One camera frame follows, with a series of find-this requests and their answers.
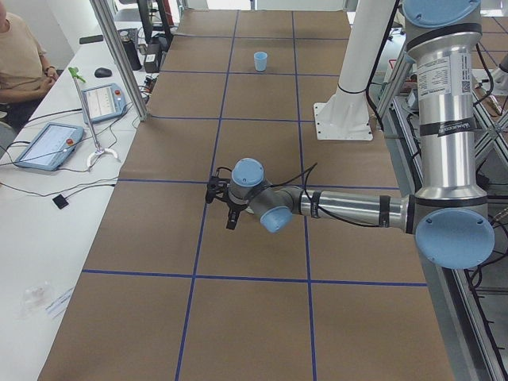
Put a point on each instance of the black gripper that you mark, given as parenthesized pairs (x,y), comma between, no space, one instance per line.
(236,206)

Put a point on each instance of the light blue plastic cup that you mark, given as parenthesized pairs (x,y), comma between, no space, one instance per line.
(260,61)

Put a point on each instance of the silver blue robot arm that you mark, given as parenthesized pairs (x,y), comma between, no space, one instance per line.
(448,214)

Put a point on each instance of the black water bottle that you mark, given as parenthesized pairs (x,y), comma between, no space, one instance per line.
(130,50)

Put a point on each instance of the brown paper table cover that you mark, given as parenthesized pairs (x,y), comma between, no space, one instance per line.
(169,293)

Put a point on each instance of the far blue teach pendant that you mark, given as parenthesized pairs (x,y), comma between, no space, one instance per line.
(105,102)

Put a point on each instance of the blue teach pendant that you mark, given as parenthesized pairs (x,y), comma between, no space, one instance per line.
(50,147)
(105,102)

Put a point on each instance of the black power adapter box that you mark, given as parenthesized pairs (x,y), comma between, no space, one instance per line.
(153,58)

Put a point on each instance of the small black square device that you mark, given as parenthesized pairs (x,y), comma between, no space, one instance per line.
(60,201)

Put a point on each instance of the black computer mouse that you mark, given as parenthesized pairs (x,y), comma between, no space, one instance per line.
(102,72)

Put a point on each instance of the near blue teach pendant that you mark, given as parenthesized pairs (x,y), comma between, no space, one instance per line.
(50,147)

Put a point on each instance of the black smartphone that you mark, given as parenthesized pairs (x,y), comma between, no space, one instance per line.
(91,39)

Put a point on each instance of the clear plastic bag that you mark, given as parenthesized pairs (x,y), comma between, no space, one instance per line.
(35,297)

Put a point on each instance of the seated person beige shirt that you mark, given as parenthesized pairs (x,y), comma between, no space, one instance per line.
(26,74)

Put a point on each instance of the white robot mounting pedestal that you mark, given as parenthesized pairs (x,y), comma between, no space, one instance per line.
(345,115)

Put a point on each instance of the aluminium frame post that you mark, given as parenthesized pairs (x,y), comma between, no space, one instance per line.
(113,41)

